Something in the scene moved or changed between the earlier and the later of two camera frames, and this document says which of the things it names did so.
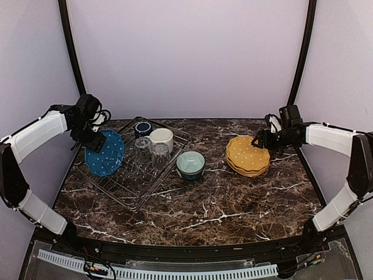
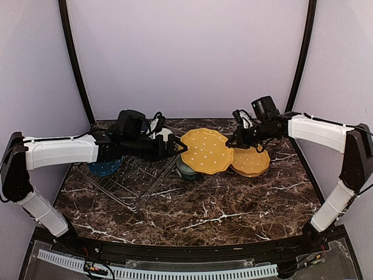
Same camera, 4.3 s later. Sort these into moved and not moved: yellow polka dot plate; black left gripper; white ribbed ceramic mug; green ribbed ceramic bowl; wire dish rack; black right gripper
Moved: yellow polka dot plate; black left gripper; black right gripper
Not moved: white ribbed ceramic mug; wire dish rack; green ribbed ceramic bowl
